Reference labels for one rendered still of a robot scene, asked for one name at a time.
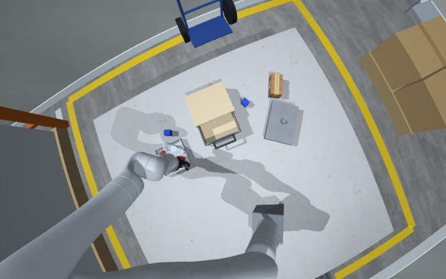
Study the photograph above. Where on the grey metal lid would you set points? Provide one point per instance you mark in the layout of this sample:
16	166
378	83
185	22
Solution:
281	122

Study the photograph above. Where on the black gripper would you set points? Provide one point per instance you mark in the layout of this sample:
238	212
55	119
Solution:
182	164

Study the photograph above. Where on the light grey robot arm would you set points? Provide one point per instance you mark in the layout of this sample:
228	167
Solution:
55	253

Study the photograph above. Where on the brown cardboard box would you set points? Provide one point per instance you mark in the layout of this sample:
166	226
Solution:
275	86

